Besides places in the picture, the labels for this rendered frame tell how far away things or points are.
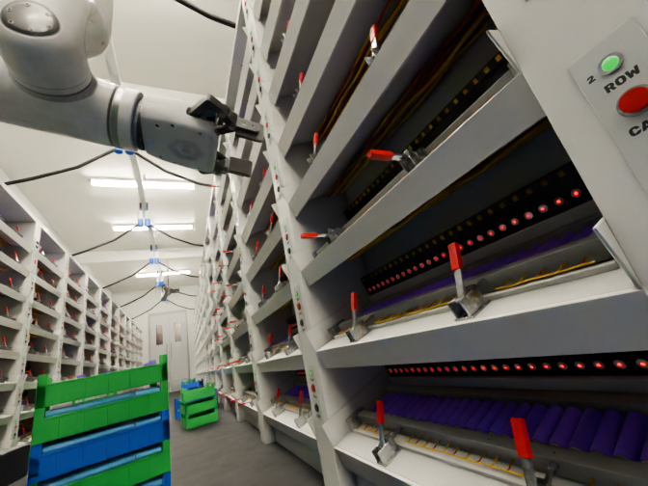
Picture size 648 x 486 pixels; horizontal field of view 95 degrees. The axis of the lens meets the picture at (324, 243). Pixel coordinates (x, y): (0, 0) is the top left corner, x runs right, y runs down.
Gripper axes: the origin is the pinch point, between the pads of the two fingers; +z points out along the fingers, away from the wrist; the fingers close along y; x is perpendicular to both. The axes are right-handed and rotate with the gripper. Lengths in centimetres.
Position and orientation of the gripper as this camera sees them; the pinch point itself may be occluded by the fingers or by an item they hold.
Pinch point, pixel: (251, 151)
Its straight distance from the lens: 52.2
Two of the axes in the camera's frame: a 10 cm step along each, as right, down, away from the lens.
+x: -0.1, -9.1, 4.0
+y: 3.9, -3.8, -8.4
